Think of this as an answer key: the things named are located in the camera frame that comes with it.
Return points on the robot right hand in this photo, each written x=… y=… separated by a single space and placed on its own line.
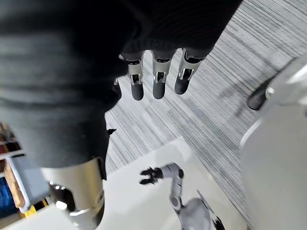
x=72 y=72

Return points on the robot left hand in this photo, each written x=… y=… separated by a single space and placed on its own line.
x=151 y=176

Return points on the robot dark foot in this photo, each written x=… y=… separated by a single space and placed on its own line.
x=257 y=97

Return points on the blue bin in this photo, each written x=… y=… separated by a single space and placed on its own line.
x=6 y=194

